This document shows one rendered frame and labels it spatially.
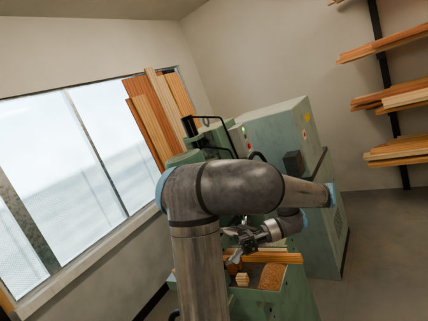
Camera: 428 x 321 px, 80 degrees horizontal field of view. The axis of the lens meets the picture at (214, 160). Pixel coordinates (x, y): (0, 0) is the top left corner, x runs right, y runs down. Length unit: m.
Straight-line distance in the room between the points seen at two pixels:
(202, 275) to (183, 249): 0.06
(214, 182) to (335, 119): 2.83
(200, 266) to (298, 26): 2.90
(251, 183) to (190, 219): 0.15
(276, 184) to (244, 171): 0.07
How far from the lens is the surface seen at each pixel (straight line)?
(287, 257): 1.21
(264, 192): 0.51
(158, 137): 2.72
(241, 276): 1.19
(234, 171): 0.49
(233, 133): 1.30
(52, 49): 2.62
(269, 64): 3.31
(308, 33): 3.18
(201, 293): 0.59
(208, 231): 0.56
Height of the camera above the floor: 1.68
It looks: 14 degrees down
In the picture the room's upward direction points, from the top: 21 degrees counter-clockwise
